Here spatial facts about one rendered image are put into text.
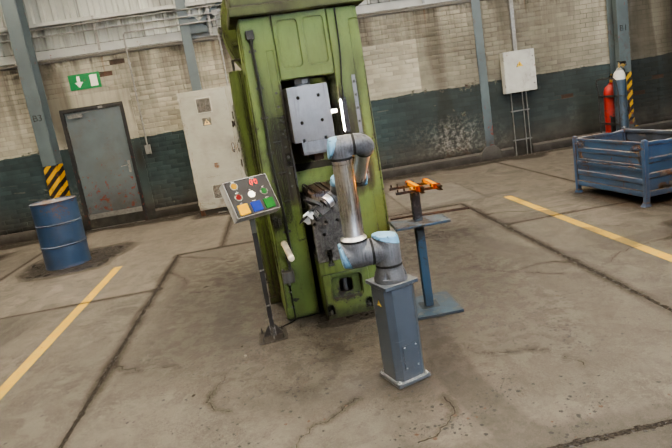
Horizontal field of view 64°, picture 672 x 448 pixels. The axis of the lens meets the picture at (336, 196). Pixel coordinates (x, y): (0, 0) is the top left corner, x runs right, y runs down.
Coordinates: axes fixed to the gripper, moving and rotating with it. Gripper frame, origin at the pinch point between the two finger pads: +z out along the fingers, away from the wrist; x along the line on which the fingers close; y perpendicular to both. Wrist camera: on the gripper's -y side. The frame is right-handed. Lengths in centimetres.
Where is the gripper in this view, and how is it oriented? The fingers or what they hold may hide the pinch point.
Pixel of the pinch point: (300, 220)
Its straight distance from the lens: 345.1
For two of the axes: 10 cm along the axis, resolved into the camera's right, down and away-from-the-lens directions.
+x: -2.0, 3.1, 9.3
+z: -7.2, 6.0, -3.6
